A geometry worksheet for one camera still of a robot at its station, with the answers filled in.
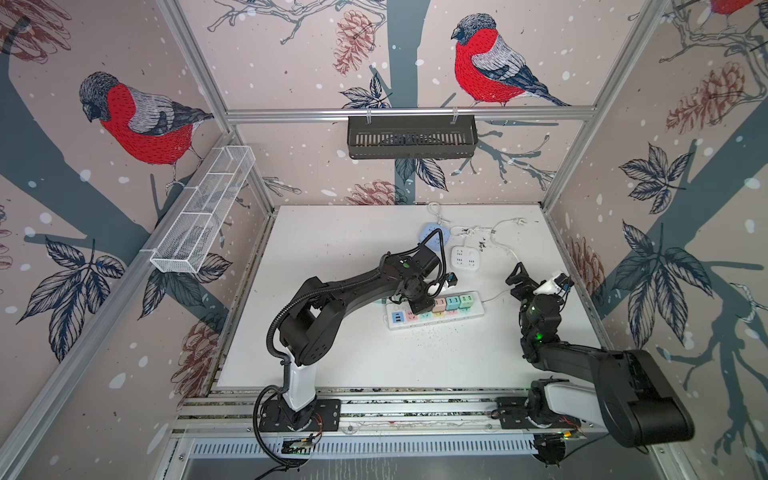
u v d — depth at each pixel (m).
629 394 0.43
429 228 1.12
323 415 0.73
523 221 1.14
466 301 0.87
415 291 0.74
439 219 1.15
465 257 1.04
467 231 1.10
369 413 0.75
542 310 0.66
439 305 0.86
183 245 0.71
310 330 0.48
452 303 0.86
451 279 0.78
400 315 0.88
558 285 0.72
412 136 1.04
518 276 0.81
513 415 0.73
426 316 0.88
